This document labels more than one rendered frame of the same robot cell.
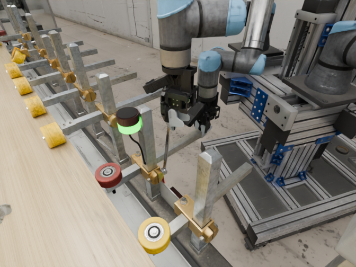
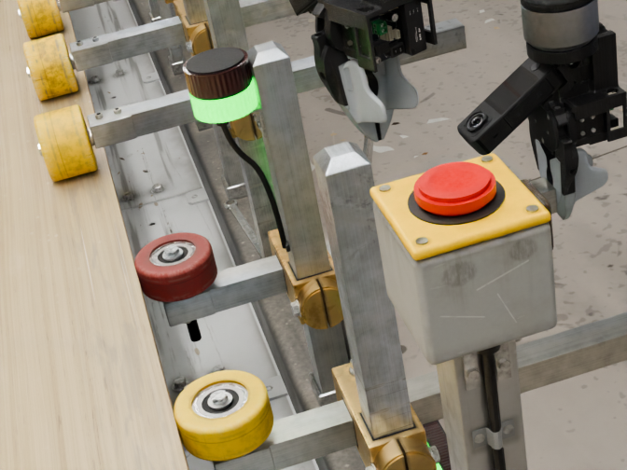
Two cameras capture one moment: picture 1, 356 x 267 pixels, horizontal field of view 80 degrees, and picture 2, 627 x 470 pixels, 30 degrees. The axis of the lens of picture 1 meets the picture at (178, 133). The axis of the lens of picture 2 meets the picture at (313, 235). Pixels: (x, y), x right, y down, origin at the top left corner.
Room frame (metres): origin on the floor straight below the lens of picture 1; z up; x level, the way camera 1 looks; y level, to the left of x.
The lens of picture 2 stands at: (-0.36, -0.43, 1.52)
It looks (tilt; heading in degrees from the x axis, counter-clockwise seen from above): 32 degrees down; 31
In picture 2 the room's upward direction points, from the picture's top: 11 degrees counter-clockwise
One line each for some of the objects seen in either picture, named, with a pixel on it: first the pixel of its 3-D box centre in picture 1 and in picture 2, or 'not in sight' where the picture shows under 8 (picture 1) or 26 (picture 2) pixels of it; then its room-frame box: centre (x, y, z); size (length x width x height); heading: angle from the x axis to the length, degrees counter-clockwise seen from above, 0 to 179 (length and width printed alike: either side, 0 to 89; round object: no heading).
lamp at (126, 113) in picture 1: (133, 143); (240, 162); (0.46, 0.13, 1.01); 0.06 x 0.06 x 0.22; 40
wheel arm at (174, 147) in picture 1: (158, 157); (361, 251); (0.56, 0.07, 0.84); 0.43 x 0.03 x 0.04; 130
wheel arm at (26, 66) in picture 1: (58, 59); not in sight; (1.30, 0.74, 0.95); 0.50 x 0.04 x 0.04; 130
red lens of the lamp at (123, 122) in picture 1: (127, 116); (217, 72); (0.46, 0.13, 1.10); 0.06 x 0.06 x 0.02
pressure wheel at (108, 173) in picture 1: (110, 181); (184, 295); (0.44, 0.22, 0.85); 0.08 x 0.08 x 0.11
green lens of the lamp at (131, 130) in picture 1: (128, 124); (223, 97); (0.46, 0.13, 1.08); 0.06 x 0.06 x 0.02
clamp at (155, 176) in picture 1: (146, 167); (305, 275); (0.51, 0.11, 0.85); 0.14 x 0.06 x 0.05; 40
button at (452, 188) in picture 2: not in sight; (455, 194); (0.10, -0.23, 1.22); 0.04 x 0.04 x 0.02
